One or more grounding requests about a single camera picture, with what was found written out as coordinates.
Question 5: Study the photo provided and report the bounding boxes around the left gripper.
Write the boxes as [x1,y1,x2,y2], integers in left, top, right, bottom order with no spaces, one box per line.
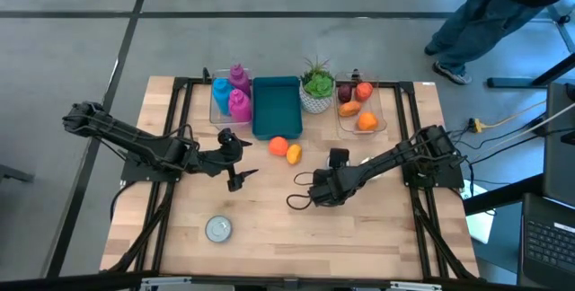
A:
[196,127,261,194]

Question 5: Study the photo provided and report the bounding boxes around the bright pink squeeze bottle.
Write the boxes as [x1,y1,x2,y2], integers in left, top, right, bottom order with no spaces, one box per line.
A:
[227,88,253,123]

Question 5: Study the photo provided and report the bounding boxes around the blue plastic squeeze bottle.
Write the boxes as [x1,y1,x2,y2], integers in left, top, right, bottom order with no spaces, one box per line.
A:
[211,77,234,117]

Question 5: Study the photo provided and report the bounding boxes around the round orange toy fruit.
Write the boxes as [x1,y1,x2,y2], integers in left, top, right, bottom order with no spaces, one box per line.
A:
[268,136,290,157]
[357,110,380,133]

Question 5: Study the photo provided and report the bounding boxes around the oblong orange toy fruit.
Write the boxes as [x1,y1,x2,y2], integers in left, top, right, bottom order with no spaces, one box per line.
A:
[337,100,363,119]

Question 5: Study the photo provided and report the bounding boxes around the purple pink squeeze bottle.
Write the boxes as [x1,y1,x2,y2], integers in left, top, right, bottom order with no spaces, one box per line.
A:
[228,63,252,98]

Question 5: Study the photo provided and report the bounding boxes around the dark red toy fruit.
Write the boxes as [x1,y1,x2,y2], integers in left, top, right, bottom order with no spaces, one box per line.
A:
[337,83,354,104]

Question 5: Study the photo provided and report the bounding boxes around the red orange toy fruit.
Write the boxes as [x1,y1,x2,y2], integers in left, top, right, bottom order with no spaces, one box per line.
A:
[354,81,376,103]

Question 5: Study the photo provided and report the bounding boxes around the clear plastic container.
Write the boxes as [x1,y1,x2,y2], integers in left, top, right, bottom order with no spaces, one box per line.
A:
[207,67,255,132]
[332,71,390,140]

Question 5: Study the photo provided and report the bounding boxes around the yellow toy lemon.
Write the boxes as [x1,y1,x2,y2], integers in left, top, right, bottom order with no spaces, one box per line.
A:
[285,143,304,166]

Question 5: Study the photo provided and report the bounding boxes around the teal plastic tray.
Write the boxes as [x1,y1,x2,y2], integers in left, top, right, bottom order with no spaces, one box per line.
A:
[250,75,303,141]

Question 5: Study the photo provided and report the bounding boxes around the silver tin can navy label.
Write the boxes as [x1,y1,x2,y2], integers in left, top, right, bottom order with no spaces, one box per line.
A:
[204,215,234,243]

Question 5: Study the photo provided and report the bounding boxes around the potted succulent white pot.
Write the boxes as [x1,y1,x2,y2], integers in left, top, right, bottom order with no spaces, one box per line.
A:
[298,56,336,115]

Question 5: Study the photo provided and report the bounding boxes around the white sheet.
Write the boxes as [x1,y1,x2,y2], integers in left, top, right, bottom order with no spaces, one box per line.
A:
[462,178,496,245]

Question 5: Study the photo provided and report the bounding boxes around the black stand leg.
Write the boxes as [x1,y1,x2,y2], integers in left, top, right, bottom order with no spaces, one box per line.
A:
[487,52,575,89]

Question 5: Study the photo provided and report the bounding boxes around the person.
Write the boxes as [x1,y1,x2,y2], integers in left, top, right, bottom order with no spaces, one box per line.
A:
[423,0,575,86]

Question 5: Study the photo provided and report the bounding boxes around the black laptop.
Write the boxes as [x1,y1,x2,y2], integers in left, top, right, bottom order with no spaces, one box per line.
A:
[516,191,575,291]

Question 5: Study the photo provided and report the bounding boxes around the black desk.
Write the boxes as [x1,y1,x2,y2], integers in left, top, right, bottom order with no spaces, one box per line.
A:
[541,82,575,207]

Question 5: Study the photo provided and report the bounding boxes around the grey chair leg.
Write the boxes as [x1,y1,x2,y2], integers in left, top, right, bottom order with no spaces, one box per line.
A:
[0,163,35,183]

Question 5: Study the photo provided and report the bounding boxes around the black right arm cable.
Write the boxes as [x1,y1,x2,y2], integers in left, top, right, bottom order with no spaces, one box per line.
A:
[286,171,316,212]

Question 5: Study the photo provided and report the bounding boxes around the black aluminium table frame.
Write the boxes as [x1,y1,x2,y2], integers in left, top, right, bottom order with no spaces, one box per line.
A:
[101,66,482,283]

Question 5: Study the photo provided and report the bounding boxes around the silver aluminium bracket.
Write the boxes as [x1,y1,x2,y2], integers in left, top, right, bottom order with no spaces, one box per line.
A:
[389,280,444,291]
[139,276,193,290]

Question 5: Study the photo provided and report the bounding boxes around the yellow power cable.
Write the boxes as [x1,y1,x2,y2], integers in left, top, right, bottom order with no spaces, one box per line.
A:
[482,100,547,129]

